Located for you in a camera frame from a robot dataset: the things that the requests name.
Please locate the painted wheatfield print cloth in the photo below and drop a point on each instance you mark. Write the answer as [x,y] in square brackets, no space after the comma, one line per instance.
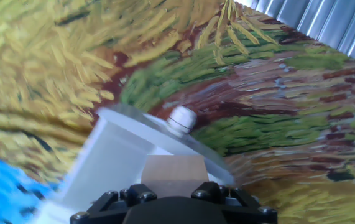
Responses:
[258,124]

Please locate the wooden block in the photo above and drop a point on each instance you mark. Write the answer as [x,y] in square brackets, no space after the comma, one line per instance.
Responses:
[174,171]

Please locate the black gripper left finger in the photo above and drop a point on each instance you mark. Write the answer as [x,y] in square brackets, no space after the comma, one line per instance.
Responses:
[105,211]

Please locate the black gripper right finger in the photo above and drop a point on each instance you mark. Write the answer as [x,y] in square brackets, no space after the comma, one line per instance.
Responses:
[248,214]

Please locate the white drawer with white knob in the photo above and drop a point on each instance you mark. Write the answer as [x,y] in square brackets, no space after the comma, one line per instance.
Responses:
[112,161]

